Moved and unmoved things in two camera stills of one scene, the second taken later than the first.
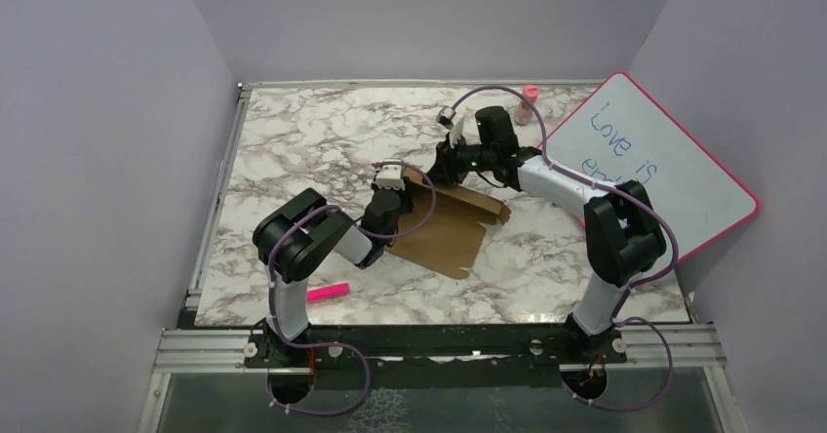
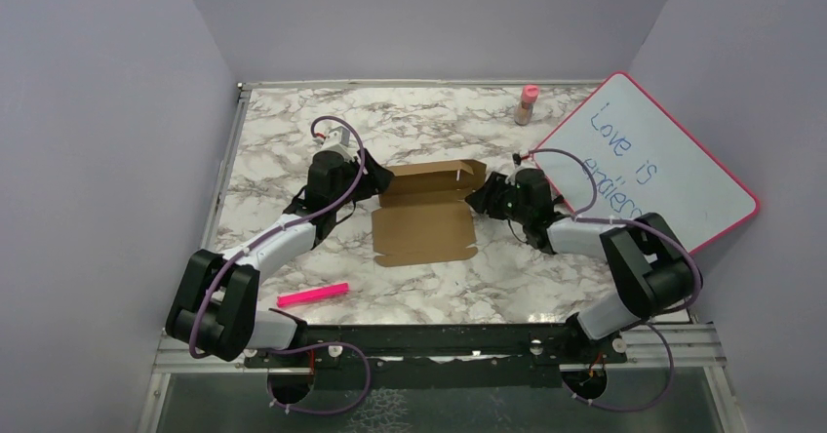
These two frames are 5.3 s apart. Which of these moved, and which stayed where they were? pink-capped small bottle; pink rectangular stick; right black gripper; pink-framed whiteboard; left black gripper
Moved: left black gripper; right black gripper
Stayed: pink-capped small bottle; pink rectangular stick; pink-framed whiteboard
